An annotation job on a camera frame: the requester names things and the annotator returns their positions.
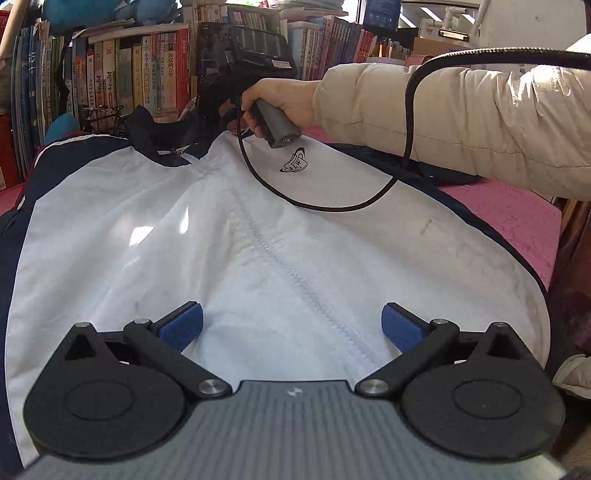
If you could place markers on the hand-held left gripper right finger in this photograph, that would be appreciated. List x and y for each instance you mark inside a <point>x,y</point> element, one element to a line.
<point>399,327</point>

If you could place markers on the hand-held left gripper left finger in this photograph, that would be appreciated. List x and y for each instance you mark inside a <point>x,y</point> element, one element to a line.
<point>182,325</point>

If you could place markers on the navy and white jacket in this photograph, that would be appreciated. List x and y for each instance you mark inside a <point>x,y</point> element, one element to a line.
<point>138,240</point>

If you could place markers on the person's right forearm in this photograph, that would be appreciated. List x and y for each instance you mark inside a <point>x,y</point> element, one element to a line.
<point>438,115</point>

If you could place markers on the person's right hand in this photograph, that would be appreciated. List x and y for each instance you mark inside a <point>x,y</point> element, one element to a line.
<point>295,99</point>

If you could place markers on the row of green-spined books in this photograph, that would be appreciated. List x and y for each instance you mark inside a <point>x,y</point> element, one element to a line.
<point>249,16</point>

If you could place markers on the black smartphone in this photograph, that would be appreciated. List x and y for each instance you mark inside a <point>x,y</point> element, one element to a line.
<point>212,41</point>

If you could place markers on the row of pale blue books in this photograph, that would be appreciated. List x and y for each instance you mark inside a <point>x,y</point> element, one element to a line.
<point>309,50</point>

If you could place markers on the row of red blue-spined books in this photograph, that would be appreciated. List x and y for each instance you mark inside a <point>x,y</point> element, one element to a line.
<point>360,41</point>

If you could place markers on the row of thick colourful books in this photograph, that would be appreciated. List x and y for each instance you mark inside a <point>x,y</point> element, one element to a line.
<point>134,74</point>

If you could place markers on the blue carton box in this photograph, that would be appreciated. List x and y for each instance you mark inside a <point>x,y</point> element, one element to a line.
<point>381,11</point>

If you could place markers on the blue white whale plush toy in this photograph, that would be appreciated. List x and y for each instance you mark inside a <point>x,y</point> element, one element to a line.
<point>92,14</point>

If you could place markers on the black model bicycle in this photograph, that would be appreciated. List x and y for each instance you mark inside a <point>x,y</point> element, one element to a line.
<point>101,120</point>

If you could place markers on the person's body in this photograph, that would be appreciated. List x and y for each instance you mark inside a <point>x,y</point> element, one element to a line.
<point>572,286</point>

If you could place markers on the brown cardboard box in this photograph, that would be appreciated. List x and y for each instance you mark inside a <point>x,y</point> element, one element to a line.
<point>438,48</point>

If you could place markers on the white box with metal clip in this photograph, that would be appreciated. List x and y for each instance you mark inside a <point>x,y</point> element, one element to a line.
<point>455,34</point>

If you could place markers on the blue plush ball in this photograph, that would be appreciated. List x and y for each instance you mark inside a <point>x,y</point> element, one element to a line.
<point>64,129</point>

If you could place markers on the row of thin blue books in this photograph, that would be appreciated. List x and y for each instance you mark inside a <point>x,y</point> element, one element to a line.
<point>37,92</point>

